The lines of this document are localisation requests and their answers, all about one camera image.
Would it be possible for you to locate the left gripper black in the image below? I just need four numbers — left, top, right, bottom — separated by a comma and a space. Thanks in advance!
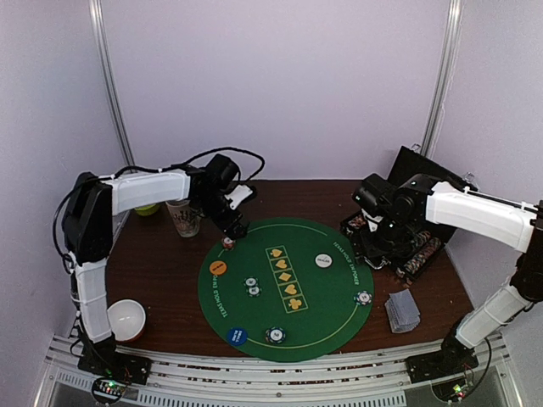
195, 190, 250, 240

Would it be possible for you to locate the poker chip stack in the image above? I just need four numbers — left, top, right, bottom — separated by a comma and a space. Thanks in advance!
265, 326, 286, 344
244, 277, 261, 297
221, 237, 236, 250

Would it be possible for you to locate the poker chip stack edge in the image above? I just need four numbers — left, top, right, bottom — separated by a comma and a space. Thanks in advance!
354, 290, 372, 306

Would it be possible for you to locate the poker chip stack front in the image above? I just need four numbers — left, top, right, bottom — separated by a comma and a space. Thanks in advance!
265, 326, 286, 344

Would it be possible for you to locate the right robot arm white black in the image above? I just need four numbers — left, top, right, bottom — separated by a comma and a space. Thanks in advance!
352, 174, 542, 375

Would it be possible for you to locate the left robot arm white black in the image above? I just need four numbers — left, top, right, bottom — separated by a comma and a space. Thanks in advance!
61, 166, 256, 376

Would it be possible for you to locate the black poker chip case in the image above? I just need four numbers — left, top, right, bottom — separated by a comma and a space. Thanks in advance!
339, 146, 478, 284

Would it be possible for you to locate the chip row in case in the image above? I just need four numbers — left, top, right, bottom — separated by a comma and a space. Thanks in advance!
411, 231, 432, 251
404, 237, 441, 280

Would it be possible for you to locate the orange big blind button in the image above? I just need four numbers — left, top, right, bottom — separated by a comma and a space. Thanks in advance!
209, 260, 228, 276

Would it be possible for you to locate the decorated ceramic mug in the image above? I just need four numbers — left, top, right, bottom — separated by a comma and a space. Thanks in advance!
165, 199, 200, 238

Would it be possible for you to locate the white dealer button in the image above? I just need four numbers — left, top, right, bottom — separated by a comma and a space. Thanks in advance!
315, 254, 333, 269

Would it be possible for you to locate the loose playing card deck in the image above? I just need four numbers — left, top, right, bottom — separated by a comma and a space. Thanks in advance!
384, 289, 421, 333

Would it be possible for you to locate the round green poker mat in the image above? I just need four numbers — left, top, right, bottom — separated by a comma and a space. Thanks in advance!
198, 218, 374, 363

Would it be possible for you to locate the green tennis ball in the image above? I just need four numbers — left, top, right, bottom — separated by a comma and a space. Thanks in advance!
134, 203, 160, 216

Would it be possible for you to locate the blue small blind button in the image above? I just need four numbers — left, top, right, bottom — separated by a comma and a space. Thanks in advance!
226, 327, 248, 347

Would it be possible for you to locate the white bowl red outside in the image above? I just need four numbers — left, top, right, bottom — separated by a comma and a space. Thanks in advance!
107, 299, 147, 343

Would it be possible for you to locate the chrome case handle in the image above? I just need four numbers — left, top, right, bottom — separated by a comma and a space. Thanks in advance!
366, 258, 389, 270

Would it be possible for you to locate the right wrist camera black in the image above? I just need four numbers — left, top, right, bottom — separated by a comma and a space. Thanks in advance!
352, 173, 395, 216

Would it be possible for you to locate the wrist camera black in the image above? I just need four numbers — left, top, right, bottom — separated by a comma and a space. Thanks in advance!
352, 173, 395, 216
204, 153, 240, 190

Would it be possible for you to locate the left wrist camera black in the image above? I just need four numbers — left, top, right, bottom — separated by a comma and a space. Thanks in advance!
204, 153, 240, 190

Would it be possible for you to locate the left black cable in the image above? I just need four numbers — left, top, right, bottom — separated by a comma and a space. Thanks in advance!
53, 147, 266, 272

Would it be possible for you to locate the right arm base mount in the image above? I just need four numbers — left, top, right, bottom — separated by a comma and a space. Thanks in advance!
405, 350, 479, 383

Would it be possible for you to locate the aluminium rail frame front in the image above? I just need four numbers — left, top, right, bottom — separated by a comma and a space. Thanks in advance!
44, 332, 510, 407

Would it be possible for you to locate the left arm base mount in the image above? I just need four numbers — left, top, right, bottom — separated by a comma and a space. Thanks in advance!
78, 344, 152, 385

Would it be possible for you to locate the right aluminium post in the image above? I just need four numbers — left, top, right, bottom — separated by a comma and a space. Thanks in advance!
420, 0, 463, 159

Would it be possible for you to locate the aluminium post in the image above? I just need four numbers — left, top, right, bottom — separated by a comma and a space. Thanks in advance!
88, 0, 135, 164
420, 0, 463, 159

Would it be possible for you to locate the left aluminium post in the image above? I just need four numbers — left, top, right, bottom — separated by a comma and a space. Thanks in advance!
88, 0, 135, 164

